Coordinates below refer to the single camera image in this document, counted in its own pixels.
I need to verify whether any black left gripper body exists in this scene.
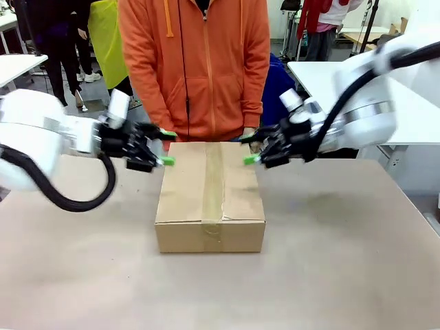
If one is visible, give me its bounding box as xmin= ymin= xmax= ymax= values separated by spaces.
xmin=97 ymin=122 xmax=154 ymax=173

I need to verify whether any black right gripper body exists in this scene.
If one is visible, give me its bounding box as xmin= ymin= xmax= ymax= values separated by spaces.
xmin=267 ymin=118 xmax=316 ymax=170

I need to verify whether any brown cardboard shipping box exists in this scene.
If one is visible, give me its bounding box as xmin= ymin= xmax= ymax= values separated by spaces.
xmin=154 ymin=141 xmax=267 ymax=254

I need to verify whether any person's left forearm orange sleeve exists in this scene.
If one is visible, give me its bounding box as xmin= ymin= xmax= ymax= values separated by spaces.
xmin=236 ymin=44 xmax=272 ymax=132

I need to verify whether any person's right forearm orange sleeve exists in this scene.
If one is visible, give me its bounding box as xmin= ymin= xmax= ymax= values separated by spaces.
xmin=122 ymin=47 xmax=175 ymax=135

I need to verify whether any clear packing tape strip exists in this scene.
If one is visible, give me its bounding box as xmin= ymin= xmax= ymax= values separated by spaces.
xmin=201 ymin=142 xmax=225 ymax=254

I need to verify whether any blue chair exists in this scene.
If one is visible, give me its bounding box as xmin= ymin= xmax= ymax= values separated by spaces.
xmin=260 ymin=52 xmax=297 ymax=129

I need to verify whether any person in orange hoodie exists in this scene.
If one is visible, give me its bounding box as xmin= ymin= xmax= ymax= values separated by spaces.
xmin=118 ymin=0 xmax=272 ymax=142

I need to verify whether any yellow-green garment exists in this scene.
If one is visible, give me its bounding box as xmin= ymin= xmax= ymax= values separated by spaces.
xmin=87 ymin=0 xmax=134 ymax=98

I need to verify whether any bystander in black clothes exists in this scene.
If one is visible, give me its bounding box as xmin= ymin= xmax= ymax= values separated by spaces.
xmin=32 ymin=0 xmax=103 ymax=108

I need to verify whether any bystander in red white jacket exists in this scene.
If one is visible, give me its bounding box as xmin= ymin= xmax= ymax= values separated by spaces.
xmin=296 ymin=0 xmax=362 ymax=63

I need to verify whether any white background table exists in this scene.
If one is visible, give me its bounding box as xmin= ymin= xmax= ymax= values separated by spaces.
xmin=337 ymin=25 xmax=393 ymax=53

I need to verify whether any small white side table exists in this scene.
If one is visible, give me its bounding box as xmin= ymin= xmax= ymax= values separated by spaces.
xmin=0 ymin=54 xmax=50 ymax=91

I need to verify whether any black tripod stand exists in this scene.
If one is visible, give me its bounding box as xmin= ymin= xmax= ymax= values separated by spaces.
xmin=349 ymin=0 xmax=380 ymax=56

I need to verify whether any small brown cardboard piece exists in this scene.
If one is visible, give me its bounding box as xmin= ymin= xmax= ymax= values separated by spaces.
xmin=389 ymin=17 xmax=410 ymax=36

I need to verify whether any white desk with legs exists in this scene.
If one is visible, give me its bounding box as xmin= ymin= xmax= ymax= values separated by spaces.
xmin=0 ymin=12 xmax=20 ymax=56

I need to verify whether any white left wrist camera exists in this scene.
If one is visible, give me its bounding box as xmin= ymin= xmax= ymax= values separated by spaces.
xmin=104 ymin=88 xmax=132 ymax=131

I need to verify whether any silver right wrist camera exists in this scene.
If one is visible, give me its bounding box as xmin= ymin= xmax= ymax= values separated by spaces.
xmin=278 ymin=88 xmax=327 ymax=125

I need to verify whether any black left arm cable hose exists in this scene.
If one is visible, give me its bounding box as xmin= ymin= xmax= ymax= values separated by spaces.
xmin=0 ymin=144 xmax=117 ymax=212

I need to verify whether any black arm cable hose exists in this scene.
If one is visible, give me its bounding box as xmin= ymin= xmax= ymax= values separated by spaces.
xmin=0 ymin=144 xmax=117 ymax=212
xmin=303 ymin=43 xmax=440 ymax=163

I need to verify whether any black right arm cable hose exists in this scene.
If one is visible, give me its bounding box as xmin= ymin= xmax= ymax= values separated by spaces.
xmin=303 ymin=43 xmax=440 ymax=163

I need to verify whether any thin black hanging cable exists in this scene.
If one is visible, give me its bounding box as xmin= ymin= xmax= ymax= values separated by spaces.
xmin=177 ymin=0 xmax=193 ymax=142

